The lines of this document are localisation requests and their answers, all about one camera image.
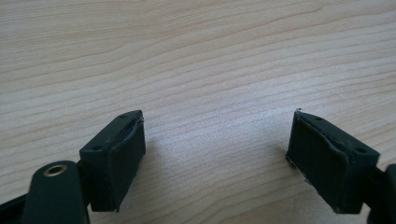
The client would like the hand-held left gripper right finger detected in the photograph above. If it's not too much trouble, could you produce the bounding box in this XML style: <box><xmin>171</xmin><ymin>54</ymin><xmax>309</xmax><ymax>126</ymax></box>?
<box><xmin>285</xmin><ymin>108</ymin><xmax>381</xmax><ymax>215</ymax></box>

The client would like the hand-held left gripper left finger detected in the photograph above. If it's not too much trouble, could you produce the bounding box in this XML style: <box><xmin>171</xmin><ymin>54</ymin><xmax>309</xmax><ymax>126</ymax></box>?
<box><xmin>78</xmin><ymin>109</ymin><xmax>147</xmax><ymax>213</ymax></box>

